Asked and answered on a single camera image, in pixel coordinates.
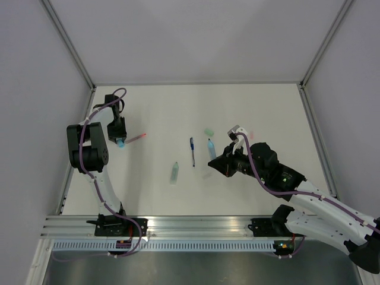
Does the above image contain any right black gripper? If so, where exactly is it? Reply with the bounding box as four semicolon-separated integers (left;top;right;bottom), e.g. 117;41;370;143
210;141;267;182

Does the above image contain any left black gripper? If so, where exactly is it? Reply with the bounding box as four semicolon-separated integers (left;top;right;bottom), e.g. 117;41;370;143
107;118;127;145

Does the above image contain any blue highlighter cap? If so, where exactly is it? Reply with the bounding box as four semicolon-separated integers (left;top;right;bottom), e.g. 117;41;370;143
116;138;125;148

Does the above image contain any blue highlighter marker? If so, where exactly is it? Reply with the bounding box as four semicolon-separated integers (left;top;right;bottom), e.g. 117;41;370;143
207;139;217;160

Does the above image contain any blue ballpoint pen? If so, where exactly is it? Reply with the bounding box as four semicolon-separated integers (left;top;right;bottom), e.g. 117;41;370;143
189;137;195;167

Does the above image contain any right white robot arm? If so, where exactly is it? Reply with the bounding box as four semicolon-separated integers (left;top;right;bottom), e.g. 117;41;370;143
208;142;379;274

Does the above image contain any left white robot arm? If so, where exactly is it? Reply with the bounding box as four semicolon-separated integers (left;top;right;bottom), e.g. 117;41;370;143
66;94;127;216

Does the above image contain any clear pen cap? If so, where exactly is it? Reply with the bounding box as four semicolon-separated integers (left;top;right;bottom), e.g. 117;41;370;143
202;173;212;179

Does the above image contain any red highlighter marker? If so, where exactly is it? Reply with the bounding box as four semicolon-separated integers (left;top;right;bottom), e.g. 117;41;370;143
125;133;147;144

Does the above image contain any green highlighter cap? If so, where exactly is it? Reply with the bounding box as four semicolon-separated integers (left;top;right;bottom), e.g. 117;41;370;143
204;128;214;137

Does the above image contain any green highlighter marker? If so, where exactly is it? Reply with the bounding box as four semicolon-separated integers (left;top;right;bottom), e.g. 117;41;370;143
170;162;179;185

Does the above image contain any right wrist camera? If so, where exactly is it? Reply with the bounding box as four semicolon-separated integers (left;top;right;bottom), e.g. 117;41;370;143
227;125;248;155

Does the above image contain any left aluminium frame post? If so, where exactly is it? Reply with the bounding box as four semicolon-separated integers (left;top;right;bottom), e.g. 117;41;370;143
39;0;96;91

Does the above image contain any aluminium frame post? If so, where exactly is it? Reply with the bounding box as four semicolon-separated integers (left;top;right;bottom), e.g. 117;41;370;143
39;0;96;91
299;0;355;89

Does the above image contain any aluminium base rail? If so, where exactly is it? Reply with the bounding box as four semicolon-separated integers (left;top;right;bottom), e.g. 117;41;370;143
40;215;269;240

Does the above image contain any white slotted cable duct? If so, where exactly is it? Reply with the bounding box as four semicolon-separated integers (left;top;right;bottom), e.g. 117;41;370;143
53;239;275;252

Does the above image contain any right aluminium frame post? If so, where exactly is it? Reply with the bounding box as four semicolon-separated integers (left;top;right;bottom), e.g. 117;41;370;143
299;0;355;89

